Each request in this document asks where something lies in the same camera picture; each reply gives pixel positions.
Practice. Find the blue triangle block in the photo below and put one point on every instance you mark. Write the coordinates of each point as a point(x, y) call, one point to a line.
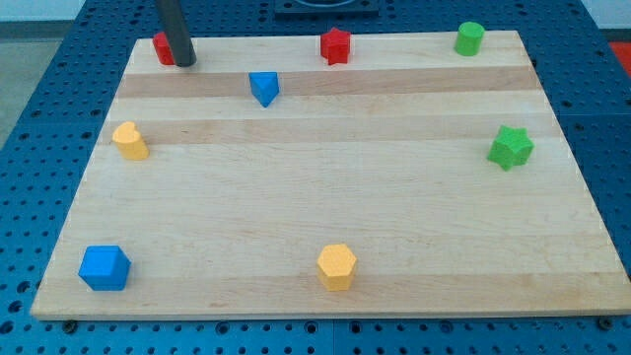
point(264, 86)

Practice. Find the red star block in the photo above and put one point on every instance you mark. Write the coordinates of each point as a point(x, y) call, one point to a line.
point(335, 46)

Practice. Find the green star block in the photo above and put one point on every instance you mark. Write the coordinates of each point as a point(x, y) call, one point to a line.
point(511, 147)

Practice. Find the light wooden board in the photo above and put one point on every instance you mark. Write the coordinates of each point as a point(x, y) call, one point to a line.
point(387, 154)

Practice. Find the yellow hexagon block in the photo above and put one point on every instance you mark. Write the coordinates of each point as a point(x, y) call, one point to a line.
point(336, 267)

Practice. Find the yellow heart block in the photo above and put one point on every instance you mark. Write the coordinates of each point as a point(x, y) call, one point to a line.
point(129, 142)

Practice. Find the red block behind rod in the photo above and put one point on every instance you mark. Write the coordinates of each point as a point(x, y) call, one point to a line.
point(162, 49)

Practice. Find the green cylinder block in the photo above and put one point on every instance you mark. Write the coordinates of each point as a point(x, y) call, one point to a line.
point(469, 38)

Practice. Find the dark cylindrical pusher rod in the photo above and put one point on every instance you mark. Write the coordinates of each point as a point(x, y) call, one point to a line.
point(174, 25)

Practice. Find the blue cube block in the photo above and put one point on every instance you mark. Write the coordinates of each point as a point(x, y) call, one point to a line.
point(105, 268)

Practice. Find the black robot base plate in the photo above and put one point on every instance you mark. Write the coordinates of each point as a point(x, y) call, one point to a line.
point(289, 9)

